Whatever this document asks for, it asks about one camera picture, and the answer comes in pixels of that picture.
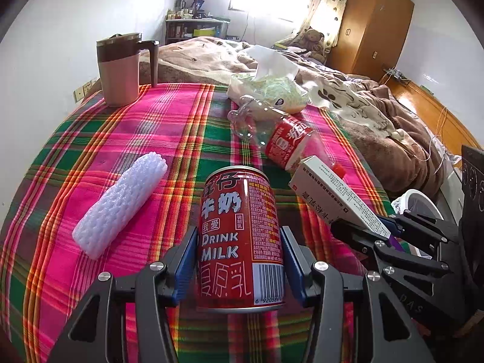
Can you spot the white trash bin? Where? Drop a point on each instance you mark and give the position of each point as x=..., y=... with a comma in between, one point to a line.
x=435, y=207

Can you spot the brown patterned blanket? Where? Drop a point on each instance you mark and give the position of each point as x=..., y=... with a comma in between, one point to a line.
x=385, y=151

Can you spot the wooden wardrobe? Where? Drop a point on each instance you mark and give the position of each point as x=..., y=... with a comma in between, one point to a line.
x=372, y=26

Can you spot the pale blue bin liner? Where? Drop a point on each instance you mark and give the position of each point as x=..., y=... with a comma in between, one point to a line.
x=418, y=202

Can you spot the brown teddy bear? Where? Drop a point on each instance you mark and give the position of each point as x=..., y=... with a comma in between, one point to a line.
x=313, y=41

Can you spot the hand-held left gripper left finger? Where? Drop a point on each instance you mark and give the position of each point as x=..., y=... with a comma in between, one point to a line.
x=185, y=268

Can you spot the pink mug with brown lid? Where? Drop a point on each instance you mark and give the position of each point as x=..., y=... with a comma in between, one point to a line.
x=119, y=79

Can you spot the white foam net sleeve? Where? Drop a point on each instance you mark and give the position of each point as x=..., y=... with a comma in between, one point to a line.
x=121, y=204

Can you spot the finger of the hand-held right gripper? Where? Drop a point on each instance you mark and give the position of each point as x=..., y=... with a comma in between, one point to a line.
x=423, y=223
x=355, y=238

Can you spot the cluttered storage shelf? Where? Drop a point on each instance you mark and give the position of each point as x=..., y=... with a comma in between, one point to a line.
x=196, y=30

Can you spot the yellow tissue pack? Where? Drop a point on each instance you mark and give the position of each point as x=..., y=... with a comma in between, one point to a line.
x=272, y=90

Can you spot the white and red medicine box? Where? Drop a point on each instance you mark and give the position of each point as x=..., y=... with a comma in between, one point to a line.
x=332, y=193

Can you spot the red milk can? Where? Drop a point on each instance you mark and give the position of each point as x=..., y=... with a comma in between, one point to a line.
x=238, y=234

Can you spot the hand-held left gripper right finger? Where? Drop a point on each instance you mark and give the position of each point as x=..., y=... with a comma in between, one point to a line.
x=293, y=268

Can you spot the wall socket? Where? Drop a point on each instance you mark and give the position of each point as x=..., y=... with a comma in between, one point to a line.
x=85, y=90

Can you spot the pink plaid cloth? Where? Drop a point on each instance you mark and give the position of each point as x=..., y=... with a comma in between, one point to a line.
x=151, y=128

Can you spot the clear plastic bottle red label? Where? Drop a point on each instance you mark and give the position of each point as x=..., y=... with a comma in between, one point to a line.
x=287, y=140

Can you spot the patterned curtain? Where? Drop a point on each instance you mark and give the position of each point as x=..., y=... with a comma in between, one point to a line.
x=327, y=0

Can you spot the power strip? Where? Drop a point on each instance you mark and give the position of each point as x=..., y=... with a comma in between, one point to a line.
x=396, y=75

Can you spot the yellow green box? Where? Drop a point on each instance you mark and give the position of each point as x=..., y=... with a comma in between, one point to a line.
x=285, y=45

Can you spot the wooden headboard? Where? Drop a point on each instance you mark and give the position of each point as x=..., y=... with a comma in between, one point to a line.
x=427, y=102

